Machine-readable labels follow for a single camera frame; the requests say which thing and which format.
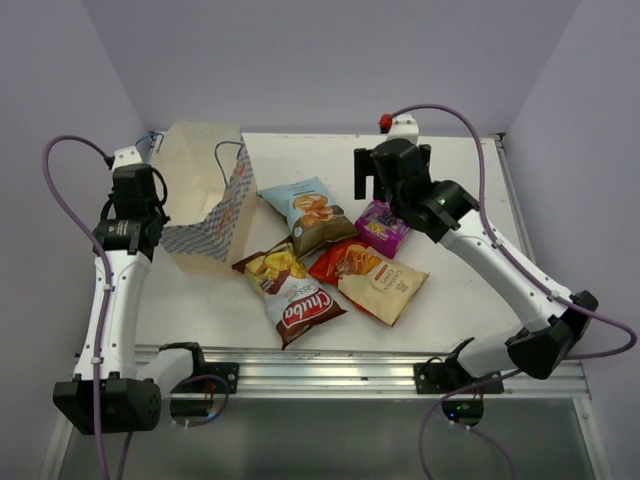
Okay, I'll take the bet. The light blue cassava chips bag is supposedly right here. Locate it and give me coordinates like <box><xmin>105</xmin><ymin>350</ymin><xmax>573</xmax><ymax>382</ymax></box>
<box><xmin>257</xmin><ymin>177</ymin><xmax>359</xmax><ymax>258</ymax></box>

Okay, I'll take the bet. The blue patterned paper bag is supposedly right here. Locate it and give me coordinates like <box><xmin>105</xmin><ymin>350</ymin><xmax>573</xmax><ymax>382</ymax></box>
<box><xmin>151</xmin><ymin>121</ymin><xmax>259</xmax><ymax>277</ymax></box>

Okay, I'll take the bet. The brown Chuba cassava chips bag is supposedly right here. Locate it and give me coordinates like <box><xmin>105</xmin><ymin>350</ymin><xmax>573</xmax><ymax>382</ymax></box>
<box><xmin>232</xmin><ymin>237</ymin><xmax>346</xmax><ymax>349</ymax></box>

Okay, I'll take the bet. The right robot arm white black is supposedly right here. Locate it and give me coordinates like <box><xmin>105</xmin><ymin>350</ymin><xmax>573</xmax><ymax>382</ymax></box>
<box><xmin>354</xmin><ymin>138</ymin><xmax>598</xmax><ymax>393</ymax></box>

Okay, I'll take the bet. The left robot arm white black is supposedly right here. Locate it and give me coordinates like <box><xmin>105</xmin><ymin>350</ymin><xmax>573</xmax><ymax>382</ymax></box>
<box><xmin>53</xmin><ymin>163</ymin><xmax>208</xmax><ymax>435</ymax></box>

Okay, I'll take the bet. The orange cream cassava chips bag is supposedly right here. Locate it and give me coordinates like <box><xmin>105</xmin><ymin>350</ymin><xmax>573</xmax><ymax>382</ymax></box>
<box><xmin>308</xmin><ymin>239</ymin><xmax>429</xmax><ymax>327</ymax></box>

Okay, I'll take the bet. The purple snack packet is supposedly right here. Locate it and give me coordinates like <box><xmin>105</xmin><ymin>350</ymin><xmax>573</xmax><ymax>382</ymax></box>
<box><xmin>355</xmin><ymin>200</ymin><xmax>410</xmax><ymax>259</ymax></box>

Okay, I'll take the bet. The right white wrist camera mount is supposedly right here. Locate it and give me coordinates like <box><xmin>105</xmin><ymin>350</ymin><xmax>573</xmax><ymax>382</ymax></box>
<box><xmin>378</xmin><ymin>113</ymin><xmax>420</xmax><ymax>145</ymax></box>

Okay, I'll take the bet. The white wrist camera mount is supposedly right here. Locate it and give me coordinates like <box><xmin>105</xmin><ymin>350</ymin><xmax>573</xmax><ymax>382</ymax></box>
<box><xmin>111</xmin><ymin>131</ymin><xmax>165</xmax><ymax>171</ymax></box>
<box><xmin>378</xmin><ymin>113</ymin><xmax>420</xmax><ymax>145</ymax></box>

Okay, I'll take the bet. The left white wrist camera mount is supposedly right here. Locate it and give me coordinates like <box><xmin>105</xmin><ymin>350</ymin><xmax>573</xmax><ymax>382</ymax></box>
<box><xmin>111</xmin><ymin>131</ymin><xmax>165</xmax><ymax>171</ymax></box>

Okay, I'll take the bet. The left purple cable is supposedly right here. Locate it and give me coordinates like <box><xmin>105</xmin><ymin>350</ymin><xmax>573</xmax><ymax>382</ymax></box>
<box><xmin>41</xmin><ymin>134</ymin><xmax>136</xmax><ymax>480</ymax></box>

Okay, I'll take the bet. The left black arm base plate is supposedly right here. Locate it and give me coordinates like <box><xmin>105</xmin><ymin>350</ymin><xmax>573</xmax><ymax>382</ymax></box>
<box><xmin>201</xmin><ymin>354</ymin><xmax>240</xmax><ymax>395</ymax></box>

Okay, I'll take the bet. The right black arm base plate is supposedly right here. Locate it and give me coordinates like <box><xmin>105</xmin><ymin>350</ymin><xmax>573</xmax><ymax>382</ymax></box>
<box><xmin>413</xmin><ymin>357</ymin><xmax>504</xmax><ymax>395</ymax></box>

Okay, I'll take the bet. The aluminium mounting rail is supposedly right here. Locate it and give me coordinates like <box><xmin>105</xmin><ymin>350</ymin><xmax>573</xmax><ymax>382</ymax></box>
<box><xmin>202</xmin><ymin>347</ymin><xmax>591</xmax><ymax>400</ymax></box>

